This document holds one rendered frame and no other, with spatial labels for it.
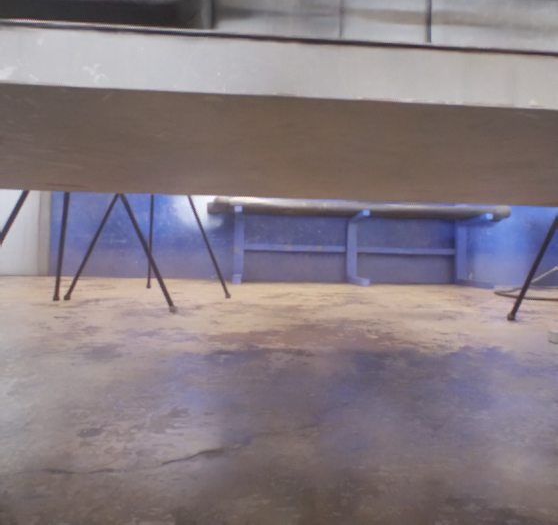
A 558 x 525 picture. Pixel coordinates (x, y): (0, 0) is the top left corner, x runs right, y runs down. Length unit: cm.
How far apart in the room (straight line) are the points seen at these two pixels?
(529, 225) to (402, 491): 427
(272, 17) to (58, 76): 33
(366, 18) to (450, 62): 23
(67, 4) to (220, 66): 19
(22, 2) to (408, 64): 43
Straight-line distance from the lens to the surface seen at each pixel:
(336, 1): 74
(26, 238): 428
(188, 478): 50
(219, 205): 339
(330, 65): 51
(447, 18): 78
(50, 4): 60
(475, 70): 56
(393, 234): 408
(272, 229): 387
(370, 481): 51
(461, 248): 418
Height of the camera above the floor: 23
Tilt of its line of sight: 1 degrees up
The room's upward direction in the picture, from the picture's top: 1 degrees clockwise
